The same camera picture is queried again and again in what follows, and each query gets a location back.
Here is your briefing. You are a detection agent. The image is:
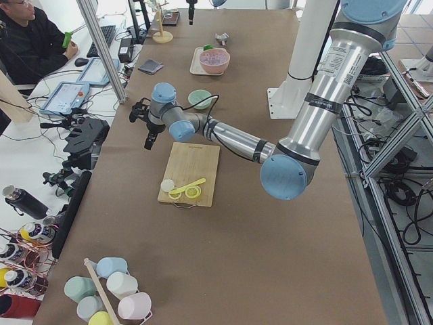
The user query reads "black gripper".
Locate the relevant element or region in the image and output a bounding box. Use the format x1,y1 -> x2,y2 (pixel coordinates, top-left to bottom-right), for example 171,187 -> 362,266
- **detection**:
186,0 -> 198,14
129,98 -> 166,150

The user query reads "steel ice scoop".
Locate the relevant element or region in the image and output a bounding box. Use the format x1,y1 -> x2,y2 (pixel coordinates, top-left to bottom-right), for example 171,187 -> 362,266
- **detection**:
215,32 -> 229,47

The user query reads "mint green bowl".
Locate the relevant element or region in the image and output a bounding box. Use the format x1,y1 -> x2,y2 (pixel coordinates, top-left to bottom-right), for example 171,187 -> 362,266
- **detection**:
187,89 -> 212,110

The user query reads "pink bowl of ice cubes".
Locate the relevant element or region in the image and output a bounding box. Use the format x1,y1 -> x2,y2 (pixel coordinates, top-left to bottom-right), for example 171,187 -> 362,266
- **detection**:
199,48 -> 231,74

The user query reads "wooden cup tree stand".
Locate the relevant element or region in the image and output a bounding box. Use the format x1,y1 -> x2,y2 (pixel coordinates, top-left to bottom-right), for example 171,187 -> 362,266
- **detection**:
149,0 -> 173,43

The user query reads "bamboo cutting board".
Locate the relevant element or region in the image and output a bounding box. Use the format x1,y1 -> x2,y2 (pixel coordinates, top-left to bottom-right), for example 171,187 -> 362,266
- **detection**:
158,142 -> 220,207

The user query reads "white lemon end piece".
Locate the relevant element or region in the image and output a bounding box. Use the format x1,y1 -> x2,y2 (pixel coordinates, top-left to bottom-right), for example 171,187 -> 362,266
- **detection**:
160,179 -> 176,193

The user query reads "cream serving tray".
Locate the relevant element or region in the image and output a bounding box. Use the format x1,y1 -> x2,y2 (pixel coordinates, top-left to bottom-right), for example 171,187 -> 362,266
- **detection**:
189,47 -> 224,76

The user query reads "yellow plastic knife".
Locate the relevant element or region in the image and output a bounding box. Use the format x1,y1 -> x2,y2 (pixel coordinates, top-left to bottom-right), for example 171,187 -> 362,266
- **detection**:
168,177 -> 206,195

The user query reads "lemon slice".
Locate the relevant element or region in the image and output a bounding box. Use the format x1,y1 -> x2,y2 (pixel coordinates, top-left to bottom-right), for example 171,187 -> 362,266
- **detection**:
168,191 -> 182,200
184,185 -> 202,199

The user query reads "grey folded cloth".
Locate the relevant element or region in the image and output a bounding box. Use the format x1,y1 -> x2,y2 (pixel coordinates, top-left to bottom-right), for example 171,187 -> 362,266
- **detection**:
138,59 -> 164,75

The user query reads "blue teach pendant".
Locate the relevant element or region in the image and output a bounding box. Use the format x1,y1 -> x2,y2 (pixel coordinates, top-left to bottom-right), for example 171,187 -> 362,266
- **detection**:
76,57 -> 110,87
39,82 -> 90,116

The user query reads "black keyboard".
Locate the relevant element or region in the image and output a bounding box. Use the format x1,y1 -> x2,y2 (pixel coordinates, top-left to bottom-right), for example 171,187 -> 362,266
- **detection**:
86,24 -> 117,58

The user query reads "black laptop monitor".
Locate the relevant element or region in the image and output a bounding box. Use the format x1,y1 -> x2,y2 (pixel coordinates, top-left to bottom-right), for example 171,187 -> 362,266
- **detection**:
51,171 -> 92,259

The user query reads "light blue plastic cup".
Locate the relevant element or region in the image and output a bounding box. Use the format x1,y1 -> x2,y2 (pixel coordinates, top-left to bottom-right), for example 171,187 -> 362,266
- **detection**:
96,257 -> 128,279

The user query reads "black water bottle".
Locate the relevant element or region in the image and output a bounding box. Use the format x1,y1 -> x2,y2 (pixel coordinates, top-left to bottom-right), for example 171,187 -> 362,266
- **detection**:
2,185 -> 48,220

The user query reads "seated person in black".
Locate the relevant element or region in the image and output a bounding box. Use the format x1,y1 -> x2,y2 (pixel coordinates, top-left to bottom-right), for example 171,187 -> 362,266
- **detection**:
1,1 -> 78,85

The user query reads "white plastic cup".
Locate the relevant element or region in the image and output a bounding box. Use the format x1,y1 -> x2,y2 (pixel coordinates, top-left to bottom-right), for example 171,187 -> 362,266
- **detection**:
106,272 -> 138,300

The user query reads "green plastic cup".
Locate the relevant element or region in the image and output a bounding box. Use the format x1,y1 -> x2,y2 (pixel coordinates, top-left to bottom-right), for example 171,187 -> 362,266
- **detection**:
64,276 -> 97,303

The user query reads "pink plastic cup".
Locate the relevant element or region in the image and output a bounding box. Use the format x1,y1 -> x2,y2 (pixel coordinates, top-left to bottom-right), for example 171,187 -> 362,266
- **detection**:
118,292 -> 152,320

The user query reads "grey plastic cup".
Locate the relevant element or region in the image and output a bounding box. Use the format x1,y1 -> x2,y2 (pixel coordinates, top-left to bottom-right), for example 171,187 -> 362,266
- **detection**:
76,296 -> 105,322

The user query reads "yellow plastic cup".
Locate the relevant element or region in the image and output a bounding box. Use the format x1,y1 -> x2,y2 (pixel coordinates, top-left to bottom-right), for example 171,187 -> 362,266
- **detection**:
88,311 -> 114,325

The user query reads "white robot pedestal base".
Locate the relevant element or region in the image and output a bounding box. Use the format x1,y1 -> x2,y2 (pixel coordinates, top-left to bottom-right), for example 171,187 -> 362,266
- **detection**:
267,0 -> 339,119

